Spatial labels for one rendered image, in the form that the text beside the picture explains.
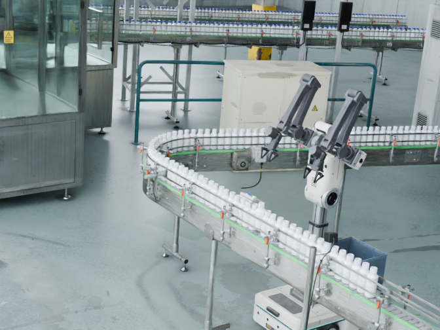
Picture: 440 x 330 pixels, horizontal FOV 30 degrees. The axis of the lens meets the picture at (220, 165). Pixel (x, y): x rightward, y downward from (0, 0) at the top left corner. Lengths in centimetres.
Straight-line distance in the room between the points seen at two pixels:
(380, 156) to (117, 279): 253
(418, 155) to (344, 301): 318
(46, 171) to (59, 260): 130
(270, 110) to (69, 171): 249
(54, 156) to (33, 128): 37
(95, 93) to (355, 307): 634
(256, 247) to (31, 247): 270
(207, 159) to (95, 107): 382
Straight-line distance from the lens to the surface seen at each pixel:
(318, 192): 565
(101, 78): 1026
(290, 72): 927
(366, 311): 449
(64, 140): 802
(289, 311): 584
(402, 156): 747
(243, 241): 518
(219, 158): 674
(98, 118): 1037
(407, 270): 742
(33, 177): 799
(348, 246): 540
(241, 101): 915
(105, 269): 685
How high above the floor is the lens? 296
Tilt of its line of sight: 18 degrees down
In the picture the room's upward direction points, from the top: 5 degrees clockwise
